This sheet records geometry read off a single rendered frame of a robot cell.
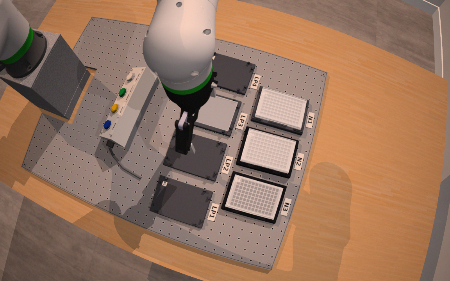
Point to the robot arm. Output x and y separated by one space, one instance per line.
178 47

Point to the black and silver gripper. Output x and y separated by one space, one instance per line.
184 126

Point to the cream label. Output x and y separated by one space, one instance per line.
213 212
241 121
299 161
286 206
310 120
227 164
255 81

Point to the white button panel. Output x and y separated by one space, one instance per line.
128 110

